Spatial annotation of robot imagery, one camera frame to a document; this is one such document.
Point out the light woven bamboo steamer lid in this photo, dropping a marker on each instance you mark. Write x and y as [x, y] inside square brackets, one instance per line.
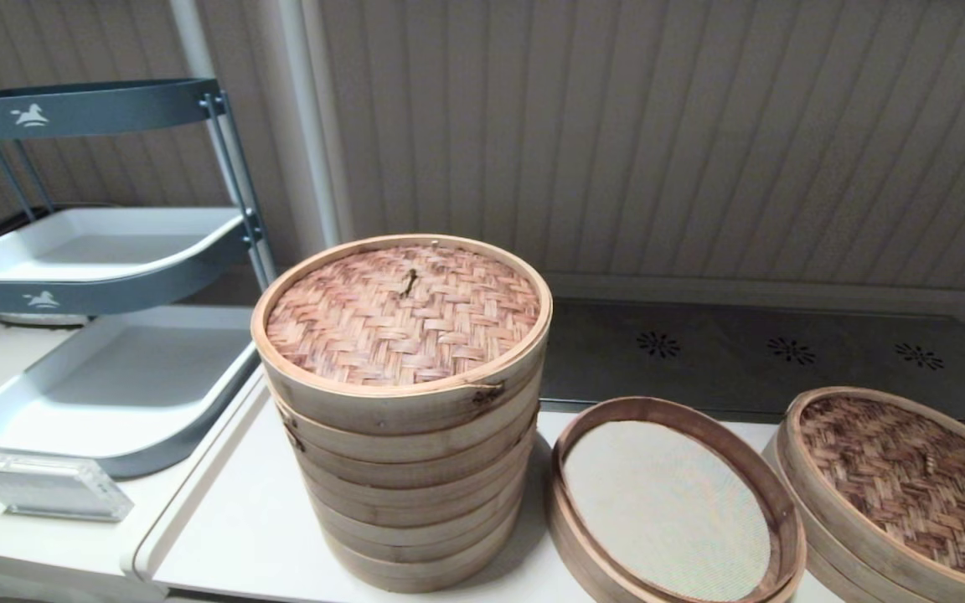
[403, 318]

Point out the grey metal rack frame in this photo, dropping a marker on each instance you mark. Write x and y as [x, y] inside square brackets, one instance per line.
[251, 226]

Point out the bamboo steamer basket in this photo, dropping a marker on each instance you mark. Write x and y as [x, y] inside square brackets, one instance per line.
[424, 574]
[415, 511]
[399, 461]
[817, 584]
[650, 410]

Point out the beige mesh steamer liner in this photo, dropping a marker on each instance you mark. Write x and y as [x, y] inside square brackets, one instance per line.
[667, 511]

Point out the clear acrylic sign holder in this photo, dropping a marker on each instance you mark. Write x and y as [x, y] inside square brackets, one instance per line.
[47, 490]

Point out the dark woven bamboo steamer lid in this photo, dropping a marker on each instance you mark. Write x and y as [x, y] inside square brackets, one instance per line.
[918, 486]

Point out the steel panel with flower vents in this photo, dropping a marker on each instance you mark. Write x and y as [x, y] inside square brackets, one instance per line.
[717, 377]

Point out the white and grey rack tray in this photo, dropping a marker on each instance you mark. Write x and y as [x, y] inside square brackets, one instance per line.
[131, 368]
[114, 243]

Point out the grey-blue rack shelf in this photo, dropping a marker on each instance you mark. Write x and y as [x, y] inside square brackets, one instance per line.
[97, 113]

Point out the white vertical pipe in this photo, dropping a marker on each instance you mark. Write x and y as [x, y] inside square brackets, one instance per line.
[311, 126]

